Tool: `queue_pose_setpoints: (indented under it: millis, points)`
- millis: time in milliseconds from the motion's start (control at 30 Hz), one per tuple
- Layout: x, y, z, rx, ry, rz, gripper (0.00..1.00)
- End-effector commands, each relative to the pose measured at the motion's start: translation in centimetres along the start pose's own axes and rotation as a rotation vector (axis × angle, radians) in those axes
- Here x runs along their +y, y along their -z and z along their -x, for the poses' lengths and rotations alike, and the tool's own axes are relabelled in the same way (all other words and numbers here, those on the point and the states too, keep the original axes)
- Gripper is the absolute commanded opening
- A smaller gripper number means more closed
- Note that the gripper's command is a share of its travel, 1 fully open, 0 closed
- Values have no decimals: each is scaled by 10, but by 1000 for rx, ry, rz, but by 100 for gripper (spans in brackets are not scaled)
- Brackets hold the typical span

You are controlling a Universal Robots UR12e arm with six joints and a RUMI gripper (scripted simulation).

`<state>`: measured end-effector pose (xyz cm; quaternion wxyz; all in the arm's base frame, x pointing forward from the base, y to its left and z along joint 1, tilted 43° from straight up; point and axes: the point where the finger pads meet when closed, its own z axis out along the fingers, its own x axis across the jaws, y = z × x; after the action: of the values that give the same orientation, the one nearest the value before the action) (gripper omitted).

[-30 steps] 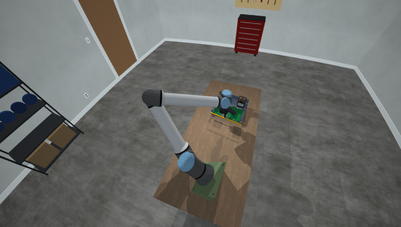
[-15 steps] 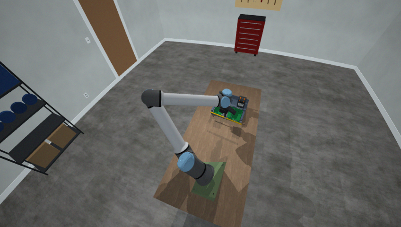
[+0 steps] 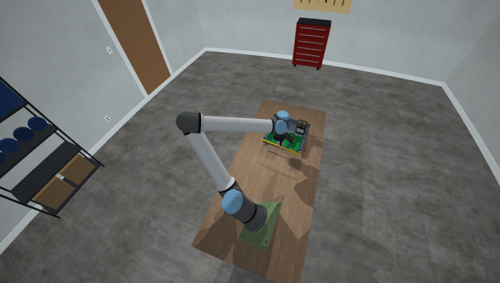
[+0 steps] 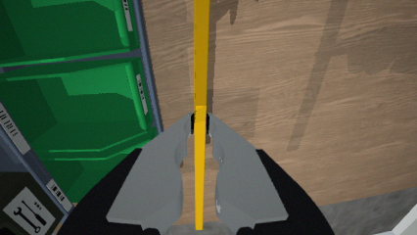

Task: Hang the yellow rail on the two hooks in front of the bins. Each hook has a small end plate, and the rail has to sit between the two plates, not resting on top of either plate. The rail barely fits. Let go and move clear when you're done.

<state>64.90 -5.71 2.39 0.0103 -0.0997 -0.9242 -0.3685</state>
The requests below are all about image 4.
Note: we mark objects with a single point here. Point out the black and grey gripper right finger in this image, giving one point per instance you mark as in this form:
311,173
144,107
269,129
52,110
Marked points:
253,191

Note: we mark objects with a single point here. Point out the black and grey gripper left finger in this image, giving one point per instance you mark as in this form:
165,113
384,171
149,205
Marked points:
144,190

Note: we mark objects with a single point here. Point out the dark green tool case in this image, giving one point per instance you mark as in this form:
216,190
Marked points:
25,208

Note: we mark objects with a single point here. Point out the yellow bar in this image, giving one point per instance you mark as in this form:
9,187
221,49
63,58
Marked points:
201,58

